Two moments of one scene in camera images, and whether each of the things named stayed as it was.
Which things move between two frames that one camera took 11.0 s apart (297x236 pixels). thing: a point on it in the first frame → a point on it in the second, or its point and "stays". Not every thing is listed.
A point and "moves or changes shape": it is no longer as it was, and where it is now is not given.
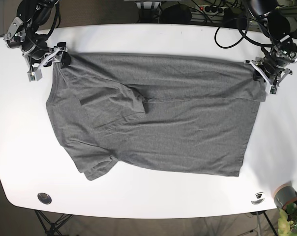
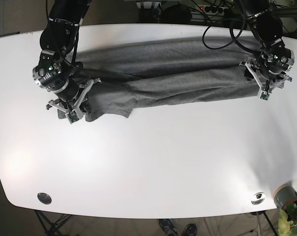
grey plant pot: [285, 194] stays
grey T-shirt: [175, 114] moves or changes shape
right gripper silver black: [44, 57] → [71, 99]
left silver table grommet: [44, 198] stays
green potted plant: [292, 220] stays
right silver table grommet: [258, 198] stays
